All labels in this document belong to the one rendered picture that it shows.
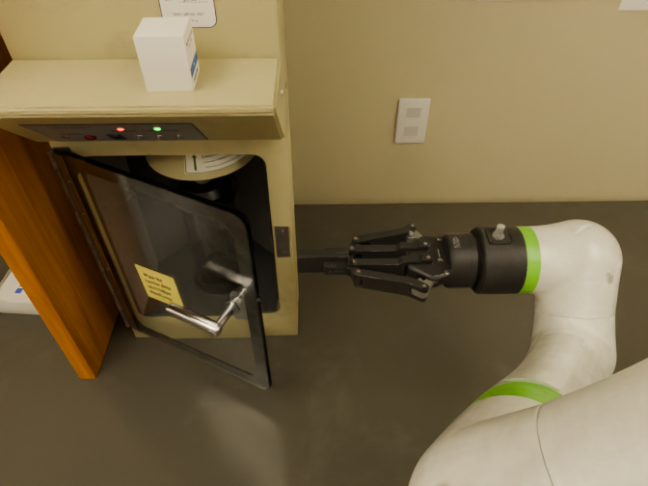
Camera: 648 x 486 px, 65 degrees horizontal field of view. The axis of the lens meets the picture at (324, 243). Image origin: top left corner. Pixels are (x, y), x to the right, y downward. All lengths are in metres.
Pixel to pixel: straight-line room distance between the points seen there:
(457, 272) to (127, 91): 0.45
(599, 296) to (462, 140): 0.64
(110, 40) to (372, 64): 0.61
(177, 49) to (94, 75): 0.13
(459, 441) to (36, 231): 0.67
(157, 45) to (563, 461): 0.50
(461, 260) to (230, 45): 0.39
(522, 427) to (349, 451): 0.59
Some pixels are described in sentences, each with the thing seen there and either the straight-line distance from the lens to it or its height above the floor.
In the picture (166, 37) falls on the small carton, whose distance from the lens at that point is 0.57.
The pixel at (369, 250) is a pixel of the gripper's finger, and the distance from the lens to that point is 0.70.
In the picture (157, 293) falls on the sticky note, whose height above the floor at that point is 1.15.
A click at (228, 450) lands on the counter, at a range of 0.93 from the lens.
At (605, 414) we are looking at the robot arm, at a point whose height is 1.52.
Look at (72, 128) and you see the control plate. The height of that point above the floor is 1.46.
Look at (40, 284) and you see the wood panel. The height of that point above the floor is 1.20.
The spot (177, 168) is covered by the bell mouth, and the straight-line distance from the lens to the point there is 0.79.
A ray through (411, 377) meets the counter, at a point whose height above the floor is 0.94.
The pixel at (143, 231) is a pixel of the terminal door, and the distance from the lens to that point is 0.75.
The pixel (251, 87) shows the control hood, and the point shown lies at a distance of 0.59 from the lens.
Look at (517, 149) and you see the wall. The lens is 1.33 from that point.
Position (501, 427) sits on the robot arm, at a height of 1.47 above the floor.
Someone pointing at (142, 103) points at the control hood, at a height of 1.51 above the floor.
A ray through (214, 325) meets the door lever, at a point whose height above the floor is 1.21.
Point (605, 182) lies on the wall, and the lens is 1.50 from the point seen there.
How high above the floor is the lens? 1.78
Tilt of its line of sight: 45 degrees down
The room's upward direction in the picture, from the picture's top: straight up
